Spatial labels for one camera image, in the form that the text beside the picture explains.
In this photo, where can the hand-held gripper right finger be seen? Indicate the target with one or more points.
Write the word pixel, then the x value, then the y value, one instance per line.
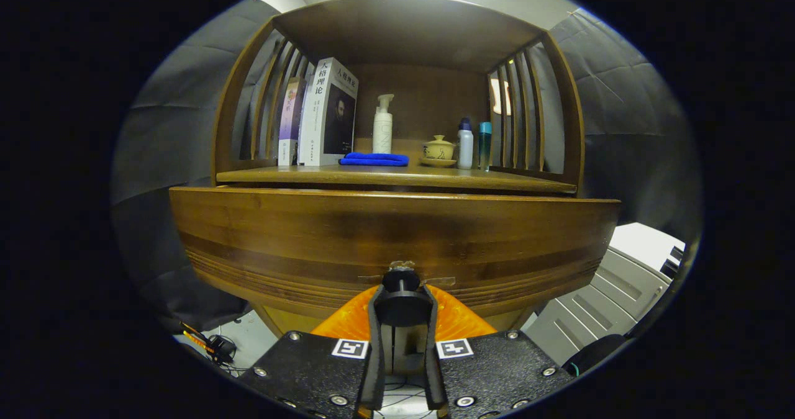
pixel 435 363

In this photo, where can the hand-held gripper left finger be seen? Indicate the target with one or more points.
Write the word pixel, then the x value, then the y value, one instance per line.
pixel 372 357

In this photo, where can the black drawer knob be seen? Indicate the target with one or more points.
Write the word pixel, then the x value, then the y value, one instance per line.
pixel 402 307

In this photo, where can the wooden drawer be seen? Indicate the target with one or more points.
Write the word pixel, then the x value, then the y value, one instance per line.
pixel 372 233

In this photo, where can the white metal cabinet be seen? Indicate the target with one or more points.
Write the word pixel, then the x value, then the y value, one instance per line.
pixel 596 301

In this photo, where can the wooden countertop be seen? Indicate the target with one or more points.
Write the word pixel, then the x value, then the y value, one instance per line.
pixel 435 175

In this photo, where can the wooden cabinet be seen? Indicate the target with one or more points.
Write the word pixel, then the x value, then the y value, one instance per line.
pixel 410 34

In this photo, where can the black orange floor device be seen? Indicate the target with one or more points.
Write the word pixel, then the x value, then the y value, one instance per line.
pixel 220 346

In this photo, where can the blue folded cloth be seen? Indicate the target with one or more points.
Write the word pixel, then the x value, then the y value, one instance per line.
pixel 372 159

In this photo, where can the beige saucer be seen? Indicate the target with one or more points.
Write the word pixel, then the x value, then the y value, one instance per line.
pixel 437 162

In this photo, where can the beige lidded teacup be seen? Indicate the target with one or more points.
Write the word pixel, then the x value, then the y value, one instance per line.
pixel 438 149

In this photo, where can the white bottle with blue cap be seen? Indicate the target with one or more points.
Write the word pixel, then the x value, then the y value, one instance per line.
pixel 465 149

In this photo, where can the slim teal bottle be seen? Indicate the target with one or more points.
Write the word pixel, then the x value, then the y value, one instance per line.
pixel 485 146

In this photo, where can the white pump bottle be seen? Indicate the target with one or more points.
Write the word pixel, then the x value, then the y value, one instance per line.
pixel 382 133

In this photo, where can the thick white book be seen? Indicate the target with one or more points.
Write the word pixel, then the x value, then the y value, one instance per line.
pixel 317 121

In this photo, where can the thin purple book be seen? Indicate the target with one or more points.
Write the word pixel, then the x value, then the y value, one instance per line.
pixel 290 115

